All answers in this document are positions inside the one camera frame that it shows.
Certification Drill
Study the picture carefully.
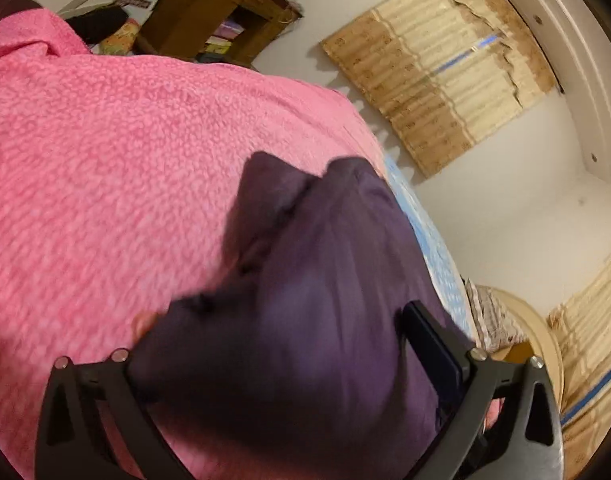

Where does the row of books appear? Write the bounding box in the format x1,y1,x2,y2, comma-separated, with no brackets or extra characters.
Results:
198,20,246,63

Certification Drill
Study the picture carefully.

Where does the black cloth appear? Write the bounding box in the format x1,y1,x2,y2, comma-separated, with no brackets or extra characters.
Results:
64,6,129,43

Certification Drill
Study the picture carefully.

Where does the floral pillow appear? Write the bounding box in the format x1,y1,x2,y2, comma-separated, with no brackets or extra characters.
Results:
100,19,141,56

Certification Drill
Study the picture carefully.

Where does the purple padded jacket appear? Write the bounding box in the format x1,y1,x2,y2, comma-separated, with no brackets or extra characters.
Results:
126,151,491,480

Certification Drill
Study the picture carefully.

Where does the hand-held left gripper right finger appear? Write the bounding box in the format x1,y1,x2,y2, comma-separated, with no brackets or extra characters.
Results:
400,301,563,480

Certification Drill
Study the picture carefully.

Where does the light blue bed sheet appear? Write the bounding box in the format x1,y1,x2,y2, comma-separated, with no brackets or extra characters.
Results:
383,155,479,341

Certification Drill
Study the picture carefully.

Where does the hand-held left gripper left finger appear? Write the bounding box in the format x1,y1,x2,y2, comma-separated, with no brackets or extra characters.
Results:
34,349,196,480

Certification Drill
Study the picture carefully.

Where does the round wooden stool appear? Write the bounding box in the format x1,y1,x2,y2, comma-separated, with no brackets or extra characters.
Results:
478,285,566,401

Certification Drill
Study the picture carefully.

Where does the brown wooden desk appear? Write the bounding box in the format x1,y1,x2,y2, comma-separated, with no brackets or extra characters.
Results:
136,0,304,68

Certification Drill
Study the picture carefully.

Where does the white door frame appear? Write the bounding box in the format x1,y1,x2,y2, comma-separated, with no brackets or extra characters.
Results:
468,0,611,186

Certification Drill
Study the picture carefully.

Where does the pink fleece blanket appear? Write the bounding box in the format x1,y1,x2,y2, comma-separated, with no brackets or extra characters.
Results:
0,9,506,480

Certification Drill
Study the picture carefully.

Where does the grey patterned cloth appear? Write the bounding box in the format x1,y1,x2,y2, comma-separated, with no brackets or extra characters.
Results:
464,277,529,353

